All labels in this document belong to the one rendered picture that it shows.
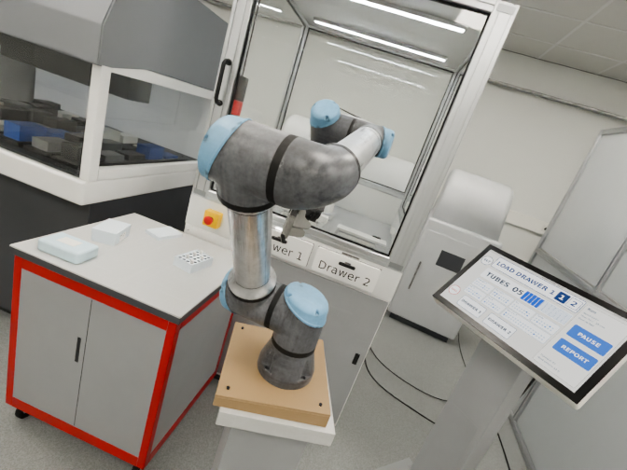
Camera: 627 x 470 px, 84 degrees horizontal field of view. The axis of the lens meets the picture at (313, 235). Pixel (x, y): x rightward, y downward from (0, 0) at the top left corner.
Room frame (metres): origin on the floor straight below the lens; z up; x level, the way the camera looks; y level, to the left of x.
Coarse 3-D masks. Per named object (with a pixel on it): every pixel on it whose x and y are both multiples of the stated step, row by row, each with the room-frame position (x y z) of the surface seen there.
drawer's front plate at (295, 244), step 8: (272, 232) 1.46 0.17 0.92; (280, 232) 1.46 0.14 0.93; (272, 240) 1.46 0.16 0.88; (288, 240) 1.45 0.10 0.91; (296, 240) 1.45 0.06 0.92; (272, 248) 1.46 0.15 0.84; (280, 248) 1.46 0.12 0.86; (288, 248) 1.45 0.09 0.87; (296, 248) 1.45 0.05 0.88; (304, 248) 1.44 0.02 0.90; (312, 248) 1.45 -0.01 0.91; (280, 256) 1.45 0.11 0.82; (288, 256) 1.45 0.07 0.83; (296, 256) 1.45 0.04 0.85; (304, 256) 1.44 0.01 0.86; (304, 264) 1.44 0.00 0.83
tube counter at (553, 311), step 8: (512, 288) 1.15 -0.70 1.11; (520, 288) 1.14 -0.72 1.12; (520, 296) 1.11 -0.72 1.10; (528, 296) 1.10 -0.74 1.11; (536, 296) 1.09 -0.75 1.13; (536, 304) 1.07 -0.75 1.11; (544, 304) 1.06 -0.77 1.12; (552, 304) 1.05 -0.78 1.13; (544, 312) 1.04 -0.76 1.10; (552, 312) 1.03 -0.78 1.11; (560, 312) 1.02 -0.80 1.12; (560, 320) 1.00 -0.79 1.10; (568, 320) 1.00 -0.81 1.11
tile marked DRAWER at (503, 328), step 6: (492, 312) 1.09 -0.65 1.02; (486, 318) 1.08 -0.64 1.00; (492, 318) 1.08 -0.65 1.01; (498, 318) 1.07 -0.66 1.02; (486, 324) 1.06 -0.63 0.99; (492, 324) 1.06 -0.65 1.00; (498, 324) 1.05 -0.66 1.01; (504, 324) 1.05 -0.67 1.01; (498, 330) 1.03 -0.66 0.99; (504, 330) 1.03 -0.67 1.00; (510, 330) 1.02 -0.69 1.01; (516, 330) 1.02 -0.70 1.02; (504, 336) 1.01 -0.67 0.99; (510, 336) 1.01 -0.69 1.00
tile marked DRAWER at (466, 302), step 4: (464, 296) 1.18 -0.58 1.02; (460, 300) 1.17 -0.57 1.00; (464, 300) 1.16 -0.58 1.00; (468, 300) 1.16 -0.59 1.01; (472, 300) 1.15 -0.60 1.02; (460, 304) 1.16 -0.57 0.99; (464, 304) 1.15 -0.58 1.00; (468, 304) 1.15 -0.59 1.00; (472, 304) 1.14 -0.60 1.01; (476, 304) 1.14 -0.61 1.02; (480, 304) 1.13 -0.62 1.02; (464, 308) 1.14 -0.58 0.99; (468, 308) 1.13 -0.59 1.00; (472, 308) 1.13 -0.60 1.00; (476, 308) 1.12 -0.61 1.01; (480, 308) 1.12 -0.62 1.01; (484, 308) 1.12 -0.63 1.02; (472, 312) 1.11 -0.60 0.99; (476, 312) 1.11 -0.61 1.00; (480, 312) 1.11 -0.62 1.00; (476, 316) 1.10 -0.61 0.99; (480, 316) 1.09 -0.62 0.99
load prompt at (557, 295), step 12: (492, 264) 1.26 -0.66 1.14; (504, 264) 1.24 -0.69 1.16; (516, 276) 1.18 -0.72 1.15; (528, 276) 1.17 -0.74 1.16; (540, 288) 1.11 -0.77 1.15; (552, 288) 1.10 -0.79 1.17; (552, 300) 1.06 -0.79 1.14; (564, 300) 1.05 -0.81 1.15; (576, 300) 1.04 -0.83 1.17; (576, 312) 1.01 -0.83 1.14
